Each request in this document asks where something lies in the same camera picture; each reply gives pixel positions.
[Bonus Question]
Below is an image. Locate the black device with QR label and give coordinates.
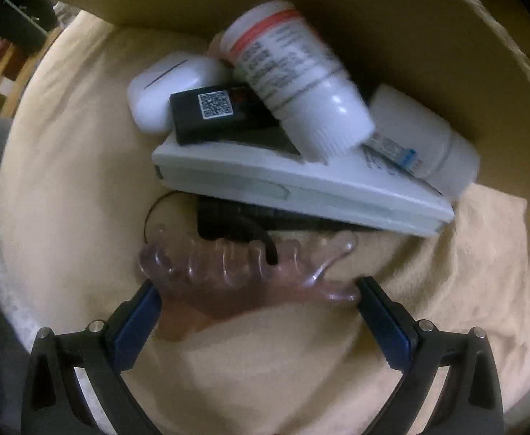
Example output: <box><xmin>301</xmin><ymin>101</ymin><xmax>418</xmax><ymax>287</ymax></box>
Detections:
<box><xmin>170</xmin><ymin>83</ymin><xmax>298</xmax><ymax>154</ymax></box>

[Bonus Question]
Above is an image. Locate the black gadget with cord loop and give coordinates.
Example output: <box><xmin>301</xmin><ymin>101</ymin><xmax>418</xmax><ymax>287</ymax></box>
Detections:
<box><xmin>139</xmin><ymin>196</ymin><xmax>371</xmax><ymax>281</ymax></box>

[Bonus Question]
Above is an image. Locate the white earbuds case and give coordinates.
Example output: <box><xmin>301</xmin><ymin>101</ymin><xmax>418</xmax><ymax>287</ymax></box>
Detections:
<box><xmin>126</xmin><ymin>51</ymin><xmax>231</xmax><ymax>136</ymax></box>

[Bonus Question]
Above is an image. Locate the white bottle with blue label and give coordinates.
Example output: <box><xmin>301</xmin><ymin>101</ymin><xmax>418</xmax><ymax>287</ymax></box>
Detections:
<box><xmin>366</xmin><ymin>83</ymin><xmax>480</xmax><ymax>199</ymax></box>

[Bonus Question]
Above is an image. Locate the beige bed sheet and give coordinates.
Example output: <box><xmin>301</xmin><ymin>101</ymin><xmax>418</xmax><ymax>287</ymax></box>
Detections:
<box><xmin>0</xmin><ymin>13</ymin><xmax>530</xmax><ymax>434</ymax></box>

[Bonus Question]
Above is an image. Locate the white rectangular device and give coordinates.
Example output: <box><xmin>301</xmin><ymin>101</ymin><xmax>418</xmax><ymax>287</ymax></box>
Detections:
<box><xmin>152</xmin><ymin>136</ymin><xmax>454</xmax><ymax>237</ymax></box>

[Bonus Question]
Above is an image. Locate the translucent pink hair claw clip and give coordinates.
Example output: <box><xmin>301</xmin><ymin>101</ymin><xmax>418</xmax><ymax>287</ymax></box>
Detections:
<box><xmin>139</xmin><ymin>229</ymin><xmax>359</xmax><ymax>342</ymax></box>

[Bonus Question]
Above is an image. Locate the brown cardboard box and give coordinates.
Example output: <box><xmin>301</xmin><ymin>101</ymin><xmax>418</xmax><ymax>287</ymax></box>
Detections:
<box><xmin>59</xmin><ymin>0</ymin><xmax>530</xmax><ymax>200</ymax></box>

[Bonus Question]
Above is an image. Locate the white bottle with red band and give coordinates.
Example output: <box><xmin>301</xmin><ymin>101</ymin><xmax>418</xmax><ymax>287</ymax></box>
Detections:
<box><xmin>221</xmin><ymin>0</ymin><xmax>375</xmax><ymax>161</ymax></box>

